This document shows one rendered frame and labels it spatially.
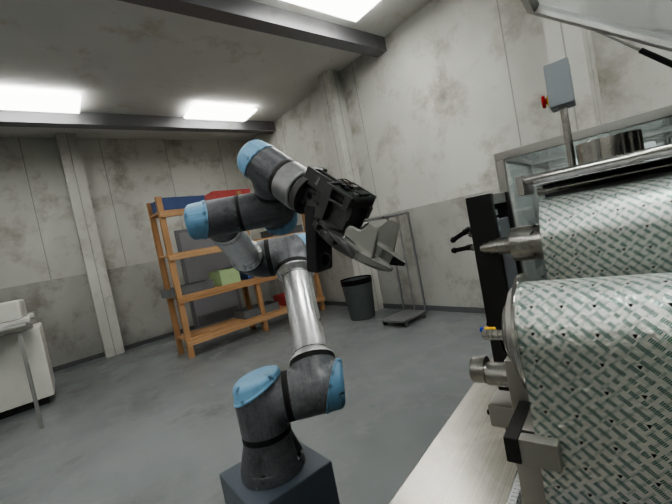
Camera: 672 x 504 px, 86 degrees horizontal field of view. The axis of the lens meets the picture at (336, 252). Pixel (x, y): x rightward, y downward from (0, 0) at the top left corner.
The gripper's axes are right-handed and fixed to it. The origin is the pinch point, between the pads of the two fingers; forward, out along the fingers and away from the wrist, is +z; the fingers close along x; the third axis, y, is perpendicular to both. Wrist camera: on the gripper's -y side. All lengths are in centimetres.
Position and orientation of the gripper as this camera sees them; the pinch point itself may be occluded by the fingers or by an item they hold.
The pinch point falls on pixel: (389, 266)
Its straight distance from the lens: 55.1
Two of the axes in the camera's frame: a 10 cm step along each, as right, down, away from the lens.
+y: 3.5, -8.3, -4.4
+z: 7.1, 5.4, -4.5
